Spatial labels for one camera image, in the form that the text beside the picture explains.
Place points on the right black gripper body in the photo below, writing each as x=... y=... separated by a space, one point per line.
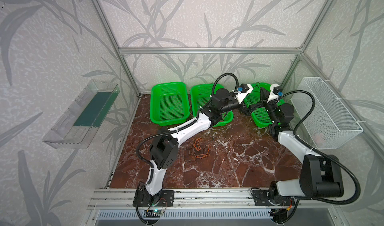
x=267 y=106

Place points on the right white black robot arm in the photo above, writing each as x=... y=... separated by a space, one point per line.
x=323 y=178

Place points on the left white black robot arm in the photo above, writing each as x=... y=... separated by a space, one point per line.
x=160 y=151

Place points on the right green plastic basket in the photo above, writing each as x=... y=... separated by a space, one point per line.
x=260 y=117

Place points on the green plastic basket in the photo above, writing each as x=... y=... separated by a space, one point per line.
x=260 y=117
x=200 y=94
x=169 y=104

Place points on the middle green plastic basket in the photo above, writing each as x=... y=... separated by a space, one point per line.
x=200 y=94

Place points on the left green plastic basket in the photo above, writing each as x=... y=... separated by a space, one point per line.
x=169 y=104

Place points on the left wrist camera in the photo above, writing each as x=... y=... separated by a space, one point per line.
x=242 y=91

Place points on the white wire mesh basket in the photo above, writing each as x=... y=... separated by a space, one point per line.
x=331 y=124

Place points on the clear acrylic wall tray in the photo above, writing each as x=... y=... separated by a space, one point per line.
x=80 y=123

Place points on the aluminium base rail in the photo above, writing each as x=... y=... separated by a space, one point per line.
x=183 y=198

